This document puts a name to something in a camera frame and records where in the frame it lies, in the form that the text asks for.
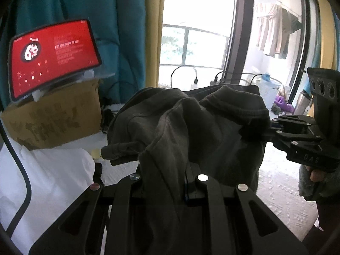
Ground dark grey t-shirt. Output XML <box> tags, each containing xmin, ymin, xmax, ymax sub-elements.
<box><xmin>101</xmin><ymin>84</ymin><xmax>270</xmax><ymax>254</ymax></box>

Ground hanging clothes on balcony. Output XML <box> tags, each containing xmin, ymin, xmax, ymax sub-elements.
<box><xmin>256</xmin><ymin>4</ymin><xmax>302</xmax><ymax>59</ymax></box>

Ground person's right hand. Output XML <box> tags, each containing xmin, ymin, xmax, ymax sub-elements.
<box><xmin>305</xmin><ymin>166</ymin><xmax>326</xmax><ymax>183</ymax></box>

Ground stainless steel thermos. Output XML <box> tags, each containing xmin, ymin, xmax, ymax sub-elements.
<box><xmin>294</xmin><ymin>89</ymin><xmax>313</xmax><ymax>116</ymax></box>

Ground white folded cloth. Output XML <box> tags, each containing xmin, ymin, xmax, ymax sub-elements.
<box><xmin>0</xmin><ymin>140</ymin><xmax>95</xmax><ymax>254</ymax></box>

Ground white perforated plastic basket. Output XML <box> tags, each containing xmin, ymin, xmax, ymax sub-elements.
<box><xmin>255</xmin><ymin>73</ymin><xmax>284</xmax><ymax>110</ymax></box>

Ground brown cardboard box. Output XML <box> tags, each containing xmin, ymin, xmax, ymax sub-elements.
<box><xmin>1</xmin><ymin>80</ymin><xmax>101</xmax><ymax>150</ymax></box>

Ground dark window pillar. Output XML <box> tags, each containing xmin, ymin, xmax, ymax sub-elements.
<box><xmin>221</xmin><ymin>0</ymin><xmax>254</xmax><ymax>84</ymax></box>

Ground yellow curtain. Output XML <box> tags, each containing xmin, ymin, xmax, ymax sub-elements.
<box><xmin>145</xmin><ymin>0</ymin><xmax>165</xmax><ymax>87</ymax></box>

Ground teal curtain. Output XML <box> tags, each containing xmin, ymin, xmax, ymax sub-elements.
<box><xmin>1</xmin><ymin>0</ymin><xmax>146</xmax><ymax>106</ymax></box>

